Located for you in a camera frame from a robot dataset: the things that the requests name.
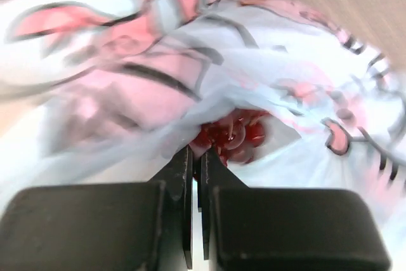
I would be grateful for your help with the light blue printed plastic bag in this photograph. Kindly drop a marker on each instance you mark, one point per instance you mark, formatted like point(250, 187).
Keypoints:
point(119, 86)

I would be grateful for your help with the fake dark purple grape bunch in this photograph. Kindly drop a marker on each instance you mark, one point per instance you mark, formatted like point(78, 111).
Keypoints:
point(234, 138)

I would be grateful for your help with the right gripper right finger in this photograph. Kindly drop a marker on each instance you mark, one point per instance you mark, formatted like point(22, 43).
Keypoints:
point(246, 228)

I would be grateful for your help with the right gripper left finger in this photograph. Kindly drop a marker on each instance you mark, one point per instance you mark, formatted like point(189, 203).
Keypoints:
point(119, 226)

